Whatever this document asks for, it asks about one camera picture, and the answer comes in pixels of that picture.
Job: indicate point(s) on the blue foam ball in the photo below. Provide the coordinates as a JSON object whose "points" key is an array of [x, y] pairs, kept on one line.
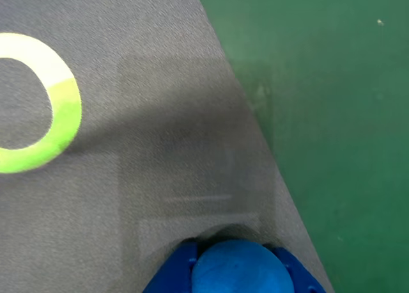
{"points": [[239, 269]]}

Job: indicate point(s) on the grey mat with NOWROBO print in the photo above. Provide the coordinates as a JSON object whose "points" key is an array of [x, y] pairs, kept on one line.
{"points": [[143, 130]]}

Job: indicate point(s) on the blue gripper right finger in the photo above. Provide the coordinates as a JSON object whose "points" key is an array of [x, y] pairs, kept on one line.
{"points": [[300, 273]]}

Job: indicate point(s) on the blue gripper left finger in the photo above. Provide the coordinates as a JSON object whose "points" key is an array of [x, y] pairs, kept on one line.
{"points": [[174, 270]]}

